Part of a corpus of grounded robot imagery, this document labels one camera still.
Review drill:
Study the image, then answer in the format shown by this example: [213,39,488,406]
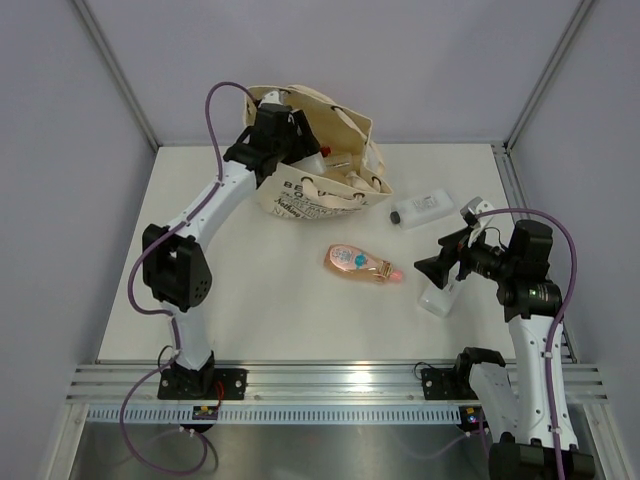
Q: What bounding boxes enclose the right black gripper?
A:
[415,224,517,289]

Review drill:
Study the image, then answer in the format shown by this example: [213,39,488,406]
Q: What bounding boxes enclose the white rectangular bottle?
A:
[418,280,462,318]

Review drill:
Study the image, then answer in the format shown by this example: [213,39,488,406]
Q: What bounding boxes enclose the cream pump lotion bottle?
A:
[324,153,371,191]

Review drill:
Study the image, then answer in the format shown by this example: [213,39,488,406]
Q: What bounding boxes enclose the white bottle with dark cap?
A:
[389,189,455,230]

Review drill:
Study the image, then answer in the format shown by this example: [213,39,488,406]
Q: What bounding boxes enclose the pink baby oil bottle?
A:
[324,244,404,284]

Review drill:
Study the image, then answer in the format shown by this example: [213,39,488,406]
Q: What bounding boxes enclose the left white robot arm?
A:
[142,100,320,400]

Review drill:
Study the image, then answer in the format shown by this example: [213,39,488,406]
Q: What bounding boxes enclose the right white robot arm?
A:
[414,220,596,479]

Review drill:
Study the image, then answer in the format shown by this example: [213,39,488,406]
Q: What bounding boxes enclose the cream canvas tote bag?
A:
[249,85,393,220]

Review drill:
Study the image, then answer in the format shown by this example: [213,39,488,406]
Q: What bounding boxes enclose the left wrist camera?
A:
[259,89,290,107]

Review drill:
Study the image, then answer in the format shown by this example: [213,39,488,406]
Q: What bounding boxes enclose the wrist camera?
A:
[460,197,495,245]
[259,89,290,107]

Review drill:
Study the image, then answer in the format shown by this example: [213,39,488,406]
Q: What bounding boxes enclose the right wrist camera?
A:
[460,197,495,245]

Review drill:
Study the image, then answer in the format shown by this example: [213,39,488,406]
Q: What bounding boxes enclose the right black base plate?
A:
[420,367,477,401]

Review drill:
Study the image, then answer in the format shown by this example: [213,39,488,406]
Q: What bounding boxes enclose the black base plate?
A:
[157,368,248,401]
[420,367,477,401]

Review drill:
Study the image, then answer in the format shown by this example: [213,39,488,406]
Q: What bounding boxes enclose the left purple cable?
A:
[119,80,257,474]

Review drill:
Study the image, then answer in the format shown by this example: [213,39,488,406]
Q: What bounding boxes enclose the left aluminium frame post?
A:
[68,0,162,153]

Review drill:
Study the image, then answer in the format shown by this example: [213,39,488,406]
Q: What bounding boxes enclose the aluminium frame post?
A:
[68,0,162,153]
[503,0,598,154]

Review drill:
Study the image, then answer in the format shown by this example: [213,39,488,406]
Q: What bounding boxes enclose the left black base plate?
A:
[157,368,248,401]

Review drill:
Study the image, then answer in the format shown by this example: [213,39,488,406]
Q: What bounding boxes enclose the right aluminium frame post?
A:
[503,0,598,154]

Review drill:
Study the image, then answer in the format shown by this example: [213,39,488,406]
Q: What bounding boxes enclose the aluminium mounting rail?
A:
[66,360,609,404]

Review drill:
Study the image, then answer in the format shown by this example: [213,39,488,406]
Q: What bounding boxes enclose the white slotted cable duct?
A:
[87,404,461,425]

